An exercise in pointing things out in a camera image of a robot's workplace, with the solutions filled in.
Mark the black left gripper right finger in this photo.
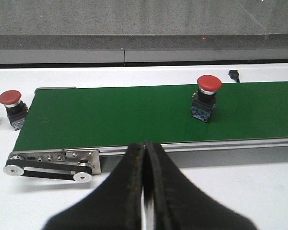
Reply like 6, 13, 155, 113
145, 142, 256, 230

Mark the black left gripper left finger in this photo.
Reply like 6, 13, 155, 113
44, 143, 144, 230

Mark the red mushroom push button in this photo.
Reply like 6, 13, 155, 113
190, 75, 222, 123
0, 90, 29, 131

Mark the steel motor mounting plate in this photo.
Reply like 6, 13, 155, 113
8, 148, 101, 175

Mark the black conveyor drive belt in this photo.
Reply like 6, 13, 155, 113
3, 155, 92, 183

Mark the green conveyor belt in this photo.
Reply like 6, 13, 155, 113
14, 81, 288, 151

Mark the grey stone counter slab right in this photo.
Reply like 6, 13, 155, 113
125, 0, 288, 63

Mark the grey stone counter slab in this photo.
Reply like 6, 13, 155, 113
125, 0, 288, 63
0, 0, 125, 65

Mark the grey stone counter slab left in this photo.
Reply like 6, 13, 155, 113
0, 0, 125, 65

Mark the aluminium conveyor side rail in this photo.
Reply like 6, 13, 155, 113
97, 137, 288, 158

